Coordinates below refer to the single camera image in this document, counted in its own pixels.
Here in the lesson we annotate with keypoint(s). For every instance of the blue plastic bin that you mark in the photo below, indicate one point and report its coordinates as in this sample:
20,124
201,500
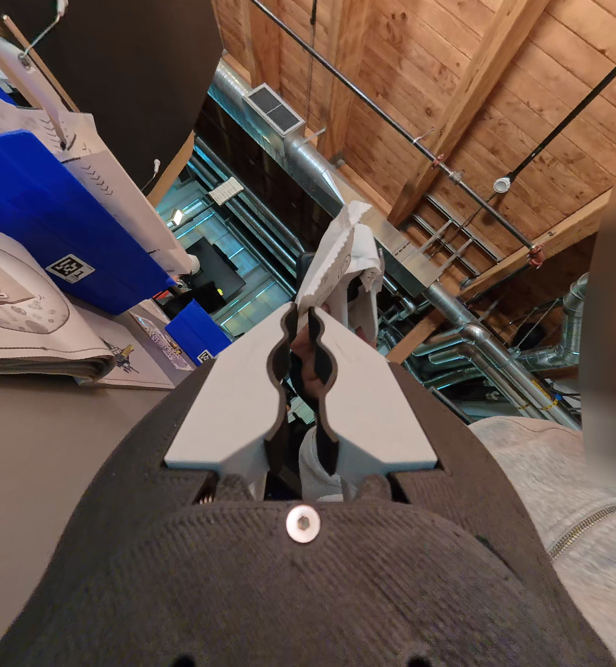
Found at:
53,208
196,333

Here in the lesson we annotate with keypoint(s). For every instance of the silver ventilation ducts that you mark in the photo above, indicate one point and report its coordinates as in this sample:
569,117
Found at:
474,333

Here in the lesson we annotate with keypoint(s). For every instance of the white hanging panel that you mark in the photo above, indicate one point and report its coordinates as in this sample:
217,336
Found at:
225,190

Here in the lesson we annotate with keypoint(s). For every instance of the printed sticker sheet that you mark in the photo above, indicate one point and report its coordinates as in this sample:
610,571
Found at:
162,341

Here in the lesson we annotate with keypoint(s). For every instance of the black panel wooden frame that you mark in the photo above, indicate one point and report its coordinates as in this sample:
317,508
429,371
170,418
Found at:
131,78

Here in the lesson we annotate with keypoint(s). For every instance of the open instruction booklet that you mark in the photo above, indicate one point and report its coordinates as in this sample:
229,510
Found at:
26,312

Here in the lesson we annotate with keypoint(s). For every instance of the white air vent grille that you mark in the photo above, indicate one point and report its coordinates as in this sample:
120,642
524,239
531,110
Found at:
274,109

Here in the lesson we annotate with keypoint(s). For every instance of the person's right forearm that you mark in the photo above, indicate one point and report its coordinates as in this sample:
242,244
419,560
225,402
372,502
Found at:
318,469

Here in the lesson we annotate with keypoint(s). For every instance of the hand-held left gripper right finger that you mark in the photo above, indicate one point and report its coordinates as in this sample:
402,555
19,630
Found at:
381,417

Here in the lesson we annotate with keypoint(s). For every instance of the person's right hand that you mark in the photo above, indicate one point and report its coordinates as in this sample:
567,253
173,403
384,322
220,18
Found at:
301,344

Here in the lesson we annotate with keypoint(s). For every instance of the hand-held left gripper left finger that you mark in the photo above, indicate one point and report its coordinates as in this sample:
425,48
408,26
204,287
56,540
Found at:
224,411

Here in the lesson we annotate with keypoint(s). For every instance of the small white paper bag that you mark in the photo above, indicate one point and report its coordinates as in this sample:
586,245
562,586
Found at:
329,250

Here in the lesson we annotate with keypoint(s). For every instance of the person's grey hoodie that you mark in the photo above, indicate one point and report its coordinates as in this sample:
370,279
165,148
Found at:
573,495

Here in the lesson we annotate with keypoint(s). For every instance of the black monitor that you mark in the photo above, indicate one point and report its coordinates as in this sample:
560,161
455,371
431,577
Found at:
217,271

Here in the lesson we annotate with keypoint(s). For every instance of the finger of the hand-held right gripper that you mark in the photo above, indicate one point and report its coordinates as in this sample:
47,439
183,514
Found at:
365,312

